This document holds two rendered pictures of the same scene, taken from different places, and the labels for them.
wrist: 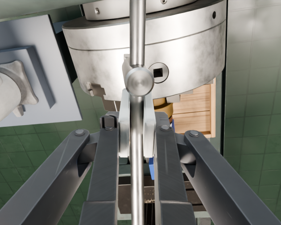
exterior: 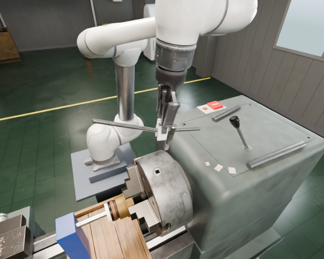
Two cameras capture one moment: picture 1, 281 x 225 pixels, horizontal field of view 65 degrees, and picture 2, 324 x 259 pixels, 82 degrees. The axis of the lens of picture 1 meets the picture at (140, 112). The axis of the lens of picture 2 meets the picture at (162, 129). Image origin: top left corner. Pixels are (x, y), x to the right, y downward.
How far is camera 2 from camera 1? 0.52 m
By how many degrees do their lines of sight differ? 64
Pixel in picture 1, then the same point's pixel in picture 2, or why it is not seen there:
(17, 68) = (115, 161)
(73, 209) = not seen: outside the picture
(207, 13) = (185, 188)
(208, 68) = (163, 199)
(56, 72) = (113, 181)
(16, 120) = (76, 164)
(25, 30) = not seen: hidden behind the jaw
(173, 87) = (152, 179)
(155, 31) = (173, 166)
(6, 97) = (104, 151)
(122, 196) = (2, 227)
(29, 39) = not seen: hidden behind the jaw
